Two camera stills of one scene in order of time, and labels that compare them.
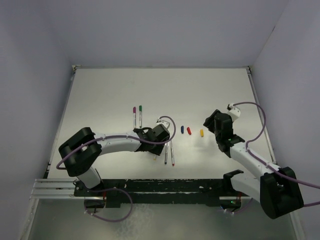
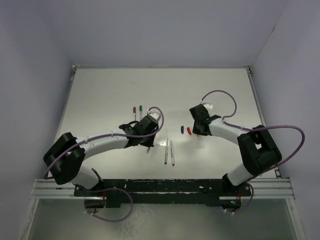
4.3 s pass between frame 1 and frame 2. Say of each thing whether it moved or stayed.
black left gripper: moved
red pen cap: stayed
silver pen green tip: stayed
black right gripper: moved
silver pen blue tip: stayed
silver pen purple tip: stayed
